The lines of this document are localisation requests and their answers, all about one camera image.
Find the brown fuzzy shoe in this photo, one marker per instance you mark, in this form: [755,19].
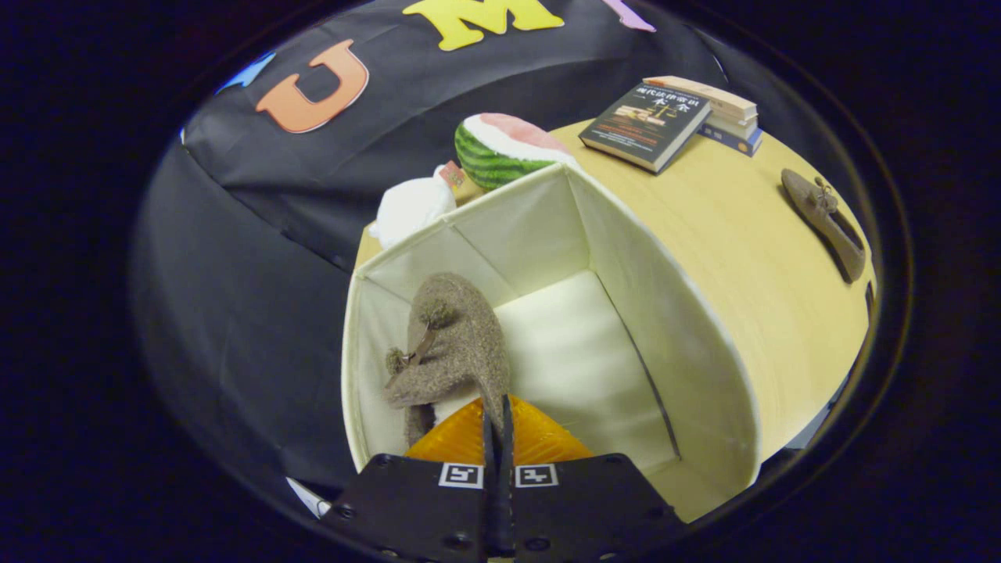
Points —
[461,344]
[817,207]

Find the dark cover book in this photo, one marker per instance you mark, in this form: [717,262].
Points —
[645,125]

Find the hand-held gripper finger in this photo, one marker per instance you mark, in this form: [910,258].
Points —
[508,508]
[493,500]

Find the blue book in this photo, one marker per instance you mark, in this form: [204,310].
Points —
[735,142]

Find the white plush toy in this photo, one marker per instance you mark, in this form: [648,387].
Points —
[410,207]

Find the cream fabric storage box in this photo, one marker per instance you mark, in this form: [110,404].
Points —
[571,352]

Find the white book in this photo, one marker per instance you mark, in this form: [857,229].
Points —
[735,125]

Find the beige cover book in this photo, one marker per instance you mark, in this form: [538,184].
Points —
[704,94]

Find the watermelon slice plush toy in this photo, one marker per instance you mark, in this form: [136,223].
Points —
[493,156]

